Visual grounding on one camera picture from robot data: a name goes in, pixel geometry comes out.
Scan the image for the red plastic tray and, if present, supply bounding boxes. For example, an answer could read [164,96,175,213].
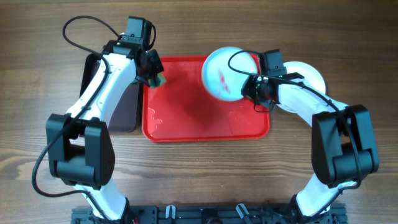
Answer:
[142,55,271,142]

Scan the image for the green yellow sponge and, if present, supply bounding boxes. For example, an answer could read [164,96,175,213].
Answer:
[149,73,166,88]

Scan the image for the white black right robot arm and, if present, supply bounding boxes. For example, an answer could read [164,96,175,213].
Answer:
[241,72,379,222]

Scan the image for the white ceramic plate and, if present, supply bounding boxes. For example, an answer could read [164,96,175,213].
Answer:
[278,61,326,119]

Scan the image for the dark brown tray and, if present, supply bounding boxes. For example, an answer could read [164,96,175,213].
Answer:
[80,54,143,133]

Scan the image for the light blue ceramic plate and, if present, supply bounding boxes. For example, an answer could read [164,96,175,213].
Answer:
[201,47,249,101]

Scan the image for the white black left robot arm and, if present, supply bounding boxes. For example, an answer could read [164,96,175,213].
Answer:
[44,47,164,223]

